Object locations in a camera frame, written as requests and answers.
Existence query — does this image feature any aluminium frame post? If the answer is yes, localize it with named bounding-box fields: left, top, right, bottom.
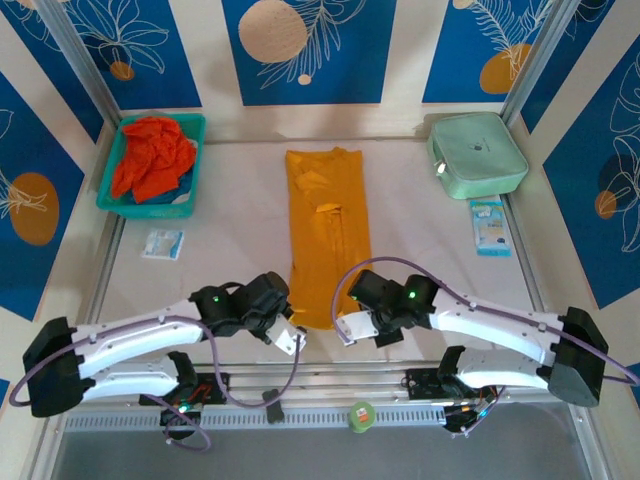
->
left=37, top=0, right=124, bottom=126
left=501, top=0, right=576, bottom=126

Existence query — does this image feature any green tape roll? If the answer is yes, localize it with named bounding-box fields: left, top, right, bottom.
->
left=348, top=400, right=377, bottom=434

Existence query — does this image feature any grey slotted cable duct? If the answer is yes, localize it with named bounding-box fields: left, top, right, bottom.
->
left=62, top=403, right=584, bottom=432

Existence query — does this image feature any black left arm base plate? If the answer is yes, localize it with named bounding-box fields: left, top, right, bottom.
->
left=138, top=372, right=231, bottom=407

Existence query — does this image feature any teal plastic basket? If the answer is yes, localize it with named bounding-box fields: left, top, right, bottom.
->
left=95, top=112, right=207, bottom=220

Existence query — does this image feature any small black clip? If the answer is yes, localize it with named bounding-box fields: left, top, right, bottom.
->
left=262, top=387, right=286, bottom=425

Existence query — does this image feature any mint green zip case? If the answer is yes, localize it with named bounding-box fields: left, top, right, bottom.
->
left=426, top=110, right=530, bottom=200

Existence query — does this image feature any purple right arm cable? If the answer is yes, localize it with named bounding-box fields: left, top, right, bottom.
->
left=330, top=255, right=640, bottom=439

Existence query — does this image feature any aluminium mounting rail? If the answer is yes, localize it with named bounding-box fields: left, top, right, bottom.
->
left=42, top=359, right=586, bottom=412

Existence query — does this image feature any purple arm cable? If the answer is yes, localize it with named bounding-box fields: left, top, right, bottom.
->
left=330, top=255, right=640, bottom=439
left=8, top=314, right=304, bottom=455

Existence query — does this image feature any blue cloth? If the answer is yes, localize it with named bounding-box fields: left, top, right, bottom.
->
left=127, top=171, right=195, bottom=206

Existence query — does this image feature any orange t-shirt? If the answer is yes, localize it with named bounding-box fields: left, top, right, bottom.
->
left=111, top=116, right=197, bottom=204

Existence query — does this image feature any white and blue sachet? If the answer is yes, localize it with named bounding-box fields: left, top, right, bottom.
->
left=141, top=229, right=186, bottom=260

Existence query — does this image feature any yellow t-shirt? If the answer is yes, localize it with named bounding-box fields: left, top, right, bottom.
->
left=284, top=146, right=374, bottom=332

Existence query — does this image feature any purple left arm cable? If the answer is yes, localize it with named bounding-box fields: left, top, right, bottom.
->
left=8, top=314, right=304, bottom=455

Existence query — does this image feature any blue and white wipes packet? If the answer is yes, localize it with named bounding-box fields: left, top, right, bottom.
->
left=469, top=198, right=514, bottom=259

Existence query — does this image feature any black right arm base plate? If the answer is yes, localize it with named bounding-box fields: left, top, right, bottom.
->
left=399, top=367, right=454, bottom=402

